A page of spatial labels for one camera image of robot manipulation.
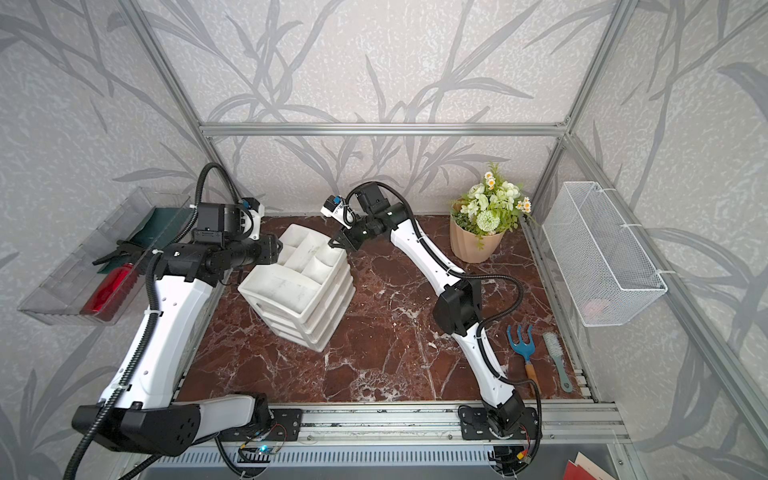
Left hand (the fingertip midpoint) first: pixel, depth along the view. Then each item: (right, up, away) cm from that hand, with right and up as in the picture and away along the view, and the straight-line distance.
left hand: (274, 244), depth 73 cm
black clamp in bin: (-29, -2, -7) cm, 29 cm away
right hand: (+12, +1, +11) cm, 16 cm away
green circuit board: (-1, -49, -2) cm, 49 cm away
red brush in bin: (-26, -10, -14) cm, 31 cm away
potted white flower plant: (+55, +8, +11) cm, 57 cm away
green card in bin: (-30, +4, +1) cm, 30 cm away
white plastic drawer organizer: (+7, -14, +2) cm, 15 cm away
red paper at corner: (+72, -53, -5) cm, 89 cm away
